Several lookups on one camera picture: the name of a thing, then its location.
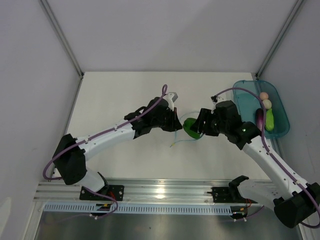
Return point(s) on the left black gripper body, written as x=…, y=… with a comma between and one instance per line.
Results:
x=168, y=120

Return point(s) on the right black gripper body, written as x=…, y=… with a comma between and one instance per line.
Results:
x=218, y=126

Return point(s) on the green bell pepper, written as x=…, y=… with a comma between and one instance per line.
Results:
x=187, y=124

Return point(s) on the clear zip top bag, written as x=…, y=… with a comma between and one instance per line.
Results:
x=182, y=118

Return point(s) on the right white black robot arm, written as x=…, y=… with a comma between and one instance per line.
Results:
x=295, y=199

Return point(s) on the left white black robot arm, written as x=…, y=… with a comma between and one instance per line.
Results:
x=72, y=153

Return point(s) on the teal plastic bin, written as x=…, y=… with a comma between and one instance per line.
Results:
x=277, y=124

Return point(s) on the purple eggplant toy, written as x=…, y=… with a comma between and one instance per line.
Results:
x=259, y=118

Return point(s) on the green cucumber toy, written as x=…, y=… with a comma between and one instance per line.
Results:
x=269, y=121

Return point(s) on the pink peach toy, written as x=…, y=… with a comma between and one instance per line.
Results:
x=263, y=96

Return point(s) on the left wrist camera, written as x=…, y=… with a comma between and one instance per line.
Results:
x=171, y=97

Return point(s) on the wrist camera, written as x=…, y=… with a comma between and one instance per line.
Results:
x=216, y=98
x=171, y=97

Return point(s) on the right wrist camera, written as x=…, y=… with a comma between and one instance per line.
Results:
x=216, y=98

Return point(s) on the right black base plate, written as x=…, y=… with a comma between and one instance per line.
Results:
x=222, y=194

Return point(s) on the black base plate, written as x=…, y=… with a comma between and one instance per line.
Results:
x=114, y=191
x=222, y=194

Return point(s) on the aluminium rail beam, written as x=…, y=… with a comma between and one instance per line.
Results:
x=137, y=191

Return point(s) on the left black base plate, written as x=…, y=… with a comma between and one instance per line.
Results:
x=114, y=191

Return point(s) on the white slotted cable duct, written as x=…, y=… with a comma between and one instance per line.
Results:
x=128, y=208

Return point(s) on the left aluminium frame post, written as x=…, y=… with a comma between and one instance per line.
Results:
x=57, y=29

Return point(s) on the aluminium frame post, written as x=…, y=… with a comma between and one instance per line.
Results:
x=57, y=29
x=283, y=31

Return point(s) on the right aluminium frame post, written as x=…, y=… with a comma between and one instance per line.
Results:
x=283, y=31

